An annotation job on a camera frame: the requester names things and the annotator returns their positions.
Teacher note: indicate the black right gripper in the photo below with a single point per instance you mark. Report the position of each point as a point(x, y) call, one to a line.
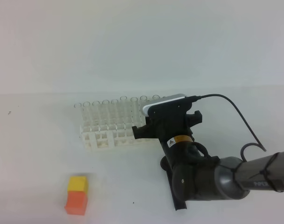
point(169, 123)

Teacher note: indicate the clear glass test tube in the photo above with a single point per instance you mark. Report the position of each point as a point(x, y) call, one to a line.
point(155, 98)

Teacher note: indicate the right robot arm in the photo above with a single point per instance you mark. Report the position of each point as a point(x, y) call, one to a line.
point(195, 175)

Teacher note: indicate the white plastic test tube rack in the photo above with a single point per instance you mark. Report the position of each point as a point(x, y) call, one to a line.
point(109, 136)

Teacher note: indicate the black plastic scoop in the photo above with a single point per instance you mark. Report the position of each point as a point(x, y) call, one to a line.
point(178, 204)

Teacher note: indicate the yellow cube block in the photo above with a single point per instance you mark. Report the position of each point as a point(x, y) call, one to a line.
point(78, 183)

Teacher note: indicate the orange cube block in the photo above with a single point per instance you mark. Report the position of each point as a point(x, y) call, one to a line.
point(76, 203)

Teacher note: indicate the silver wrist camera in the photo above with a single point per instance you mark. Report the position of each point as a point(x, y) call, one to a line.
point(165, 100)

